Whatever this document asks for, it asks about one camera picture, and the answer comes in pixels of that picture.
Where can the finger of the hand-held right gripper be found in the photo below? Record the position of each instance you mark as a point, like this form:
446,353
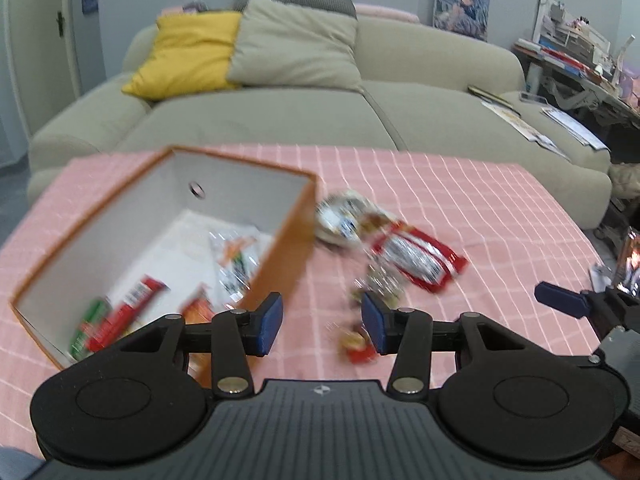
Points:
562,300

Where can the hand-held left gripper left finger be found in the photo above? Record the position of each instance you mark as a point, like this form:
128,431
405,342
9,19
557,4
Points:
267,325

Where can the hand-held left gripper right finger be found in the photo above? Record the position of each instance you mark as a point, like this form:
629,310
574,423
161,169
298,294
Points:
375,322

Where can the small red snack packet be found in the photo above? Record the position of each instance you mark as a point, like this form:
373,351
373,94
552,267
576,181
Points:
357,347

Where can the red white-label snack packet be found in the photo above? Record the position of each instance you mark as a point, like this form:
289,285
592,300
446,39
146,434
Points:
197,307

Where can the long white snack packet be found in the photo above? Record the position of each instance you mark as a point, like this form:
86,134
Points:
235,260

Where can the orange cardboard box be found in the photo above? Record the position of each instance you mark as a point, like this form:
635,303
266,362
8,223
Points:
285,250

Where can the red chocolate bar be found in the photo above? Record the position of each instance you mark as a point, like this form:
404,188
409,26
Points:
125,315

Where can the green snack packet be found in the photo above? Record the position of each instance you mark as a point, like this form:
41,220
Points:
87,330

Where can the clear candy packet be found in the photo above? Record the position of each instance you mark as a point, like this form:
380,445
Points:
380,280

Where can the printed picture card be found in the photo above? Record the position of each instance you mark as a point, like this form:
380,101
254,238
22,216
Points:
632,260

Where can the white snack bag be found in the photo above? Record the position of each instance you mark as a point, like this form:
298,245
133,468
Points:
340,217

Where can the beige fuzzy object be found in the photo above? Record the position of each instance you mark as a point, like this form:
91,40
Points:
625,180

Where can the pink checked tablecloth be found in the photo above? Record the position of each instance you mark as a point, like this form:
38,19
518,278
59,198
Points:
450,190

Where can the white papers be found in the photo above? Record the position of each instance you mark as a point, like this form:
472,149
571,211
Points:
575,127

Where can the printed papers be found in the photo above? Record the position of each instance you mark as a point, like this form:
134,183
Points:
520,127

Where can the beige sofa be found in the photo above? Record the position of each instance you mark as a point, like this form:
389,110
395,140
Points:
260,120

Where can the small grey device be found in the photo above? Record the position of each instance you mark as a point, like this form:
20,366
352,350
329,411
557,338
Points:
532,97

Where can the dark book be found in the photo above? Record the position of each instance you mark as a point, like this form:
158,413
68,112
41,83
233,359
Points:
490,95

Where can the cluttered desk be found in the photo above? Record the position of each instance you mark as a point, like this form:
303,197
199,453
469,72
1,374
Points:
575,75

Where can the white desk organizer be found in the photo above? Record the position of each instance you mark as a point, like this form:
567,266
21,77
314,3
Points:
565,27

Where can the beige cushion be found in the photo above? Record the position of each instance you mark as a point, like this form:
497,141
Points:
295,45

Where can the yellow cushion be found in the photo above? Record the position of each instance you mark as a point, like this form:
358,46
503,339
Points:
185,55

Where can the pink cushion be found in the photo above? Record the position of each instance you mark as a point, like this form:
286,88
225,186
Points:
385,12

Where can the anime picture pillow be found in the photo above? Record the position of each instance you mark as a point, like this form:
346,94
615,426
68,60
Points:
460,5

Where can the grey pink plush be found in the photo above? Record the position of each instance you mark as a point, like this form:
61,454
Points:
195,5

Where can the pink box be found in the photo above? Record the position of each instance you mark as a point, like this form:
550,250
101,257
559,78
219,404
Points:
172,10

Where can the white door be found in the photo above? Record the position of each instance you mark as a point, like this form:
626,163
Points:
40,35

